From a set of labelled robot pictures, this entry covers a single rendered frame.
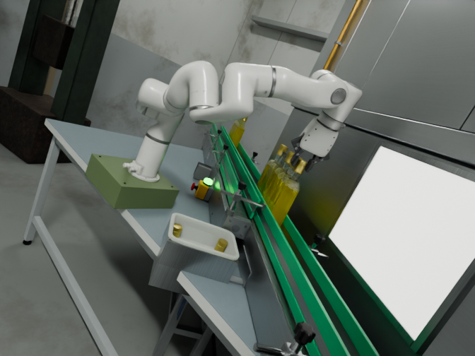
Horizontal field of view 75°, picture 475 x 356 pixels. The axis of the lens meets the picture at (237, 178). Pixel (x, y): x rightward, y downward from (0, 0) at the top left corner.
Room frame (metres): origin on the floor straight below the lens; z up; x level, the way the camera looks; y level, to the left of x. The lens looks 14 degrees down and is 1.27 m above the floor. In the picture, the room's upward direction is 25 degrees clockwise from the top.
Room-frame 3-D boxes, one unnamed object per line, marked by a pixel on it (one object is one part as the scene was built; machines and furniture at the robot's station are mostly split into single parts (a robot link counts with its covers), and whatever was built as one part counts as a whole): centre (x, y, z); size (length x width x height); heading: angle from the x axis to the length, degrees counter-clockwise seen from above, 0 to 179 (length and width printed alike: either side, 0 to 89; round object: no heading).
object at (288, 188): (1.04, -0.17, 0.99); 0.06 x 0.06 x 0.21; 14
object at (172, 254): (0.90, -0.01, 0.79); 0.27 x 0.17 x 0.08; 104
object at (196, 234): (0.89, 0.02, 0.80); 0.22 x 0.17 x 0.09; 104
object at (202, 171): (1.70, 0.20, 0.79); 0.08 x 0.08 x 0.08; 14
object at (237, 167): (1.92, 0.11, 0.93); 1.75 x 0.01 x 0.08; 14
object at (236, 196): (1.03, -0.05, 0.95); 0.17 x 0.03 x 0.12; 104
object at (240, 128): (2.23, 0.13, 1.02); 0.06 x 0.06 x 0.28; 14
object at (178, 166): (1.68, -0.05, 0.73); 1.58 x 1.52 x 0.04; 54
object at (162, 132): (1.14, 0.34, 1.07); 0.13 x 0.10 x 0.16; 110
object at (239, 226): (1.03, -0.07, 0.85); 0.09 x 0.04 x 0.07; 104
